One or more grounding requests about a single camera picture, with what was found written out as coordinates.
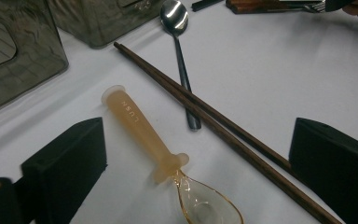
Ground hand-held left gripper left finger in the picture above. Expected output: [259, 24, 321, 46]
[21, 117, 108, 224]

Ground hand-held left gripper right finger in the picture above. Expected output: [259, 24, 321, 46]
[288, 117, 358, 224]

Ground wooden-handled knife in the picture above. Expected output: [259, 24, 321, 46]
[225, 0, 324, 7]

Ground amber translucent plastic spoon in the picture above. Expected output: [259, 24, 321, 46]
[101, 84, 245, 224]

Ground brown wooden chopstick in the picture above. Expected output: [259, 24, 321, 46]
[117, 42, 296, 175]

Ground black utensils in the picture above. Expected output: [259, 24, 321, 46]
[114, 41, 343, 224]

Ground smoky transparent plastic bin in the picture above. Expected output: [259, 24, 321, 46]
[0, 0, 70, 118]
[47, 0, 166, 49]

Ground black chopstick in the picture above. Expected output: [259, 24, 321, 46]
[192, 0, 224, 12]
[191, 0, 219, 10]

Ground metal spoon with black handle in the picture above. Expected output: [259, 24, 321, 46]
[159, 0, 202, 131]

